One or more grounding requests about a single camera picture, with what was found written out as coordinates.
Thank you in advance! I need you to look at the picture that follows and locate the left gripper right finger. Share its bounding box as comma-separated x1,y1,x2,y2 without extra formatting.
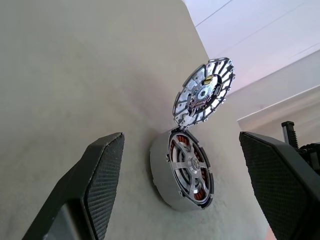
239,131,320,240

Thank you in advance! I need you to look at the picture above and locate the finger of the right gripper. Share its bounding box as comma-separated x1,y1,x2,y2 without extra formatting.
280,120,299,150

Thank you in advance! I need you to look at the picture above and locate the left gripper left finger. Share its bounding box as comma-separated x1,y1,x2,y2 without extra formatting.
21,132,125,240

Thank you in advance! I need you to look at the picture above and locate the silver motor stator housing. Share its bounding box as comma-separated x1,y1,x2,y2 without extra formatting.
149,125,216,213

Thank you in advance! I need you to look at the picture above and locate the silver spoked motor rotor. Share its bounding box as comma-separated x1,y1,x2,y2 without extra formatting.
166,129,215,209

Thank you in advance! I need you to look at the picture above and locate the round silver rotor disc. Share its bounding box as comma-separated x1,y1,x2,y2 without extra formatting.
172,56,237,126

